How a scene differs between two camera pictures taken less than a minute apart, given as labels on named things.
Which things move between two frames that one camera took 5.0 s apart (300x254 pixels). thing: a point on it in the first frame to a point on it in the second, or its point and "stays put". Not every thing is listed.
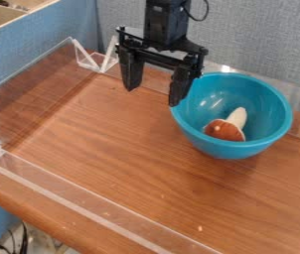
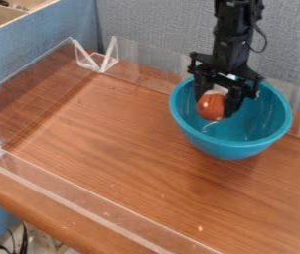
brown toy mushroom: x=228 y=128 to x=212 y=102
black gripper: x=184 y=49 to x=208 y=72
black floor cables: x=14 y=246 stays put
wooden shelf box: x=1 y=12 stays put
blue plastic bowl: x=235 y=114 stays put
